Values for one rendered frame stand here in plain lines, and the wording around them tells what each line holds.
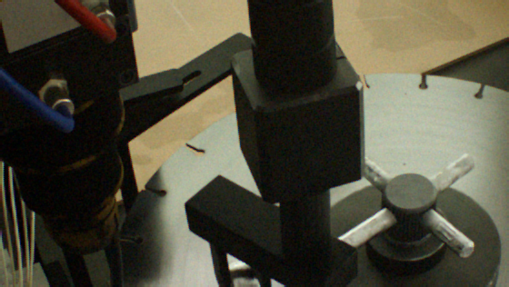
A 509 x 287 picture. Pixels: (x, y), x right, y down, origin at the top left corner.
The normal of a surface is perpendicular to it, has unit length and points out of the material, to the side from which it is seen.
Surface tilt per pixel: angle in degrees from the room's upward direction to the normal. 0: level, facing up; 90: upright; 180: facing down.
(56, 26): 90
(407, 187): 0
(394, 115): 0
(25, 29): 90
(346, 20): 0
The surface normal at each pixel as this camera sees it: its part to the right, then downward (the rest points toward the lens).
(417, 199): -0.07, -0.74
